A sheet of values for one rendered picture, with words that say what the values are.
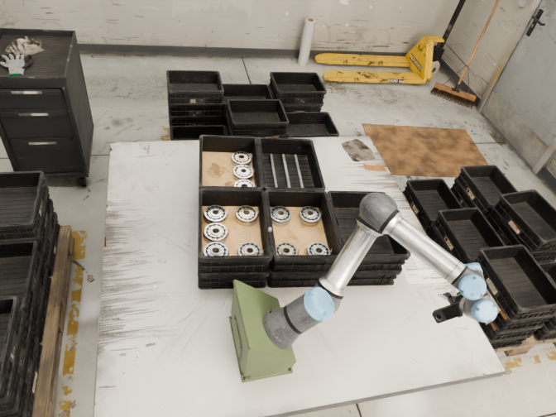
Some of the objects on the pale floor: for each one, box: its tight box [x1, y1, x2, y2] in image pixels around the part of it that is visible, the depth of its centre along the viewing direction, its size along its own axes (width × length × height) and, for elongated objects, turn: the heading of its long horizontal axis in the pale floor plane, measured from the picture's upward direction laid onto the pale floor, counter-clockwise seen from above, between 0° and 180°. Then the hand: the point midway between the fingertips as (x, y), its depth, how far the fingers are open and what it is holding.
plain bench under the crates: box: [93, 136, 506, 417], centre depth 237 cm, size 160×160×70 cm
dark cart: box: [0, 28, 94, 186], centre depth 294 cm, size 60×45×90 cm
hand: (446, 302), depth 176 cm, fingers open, 5 cm apart
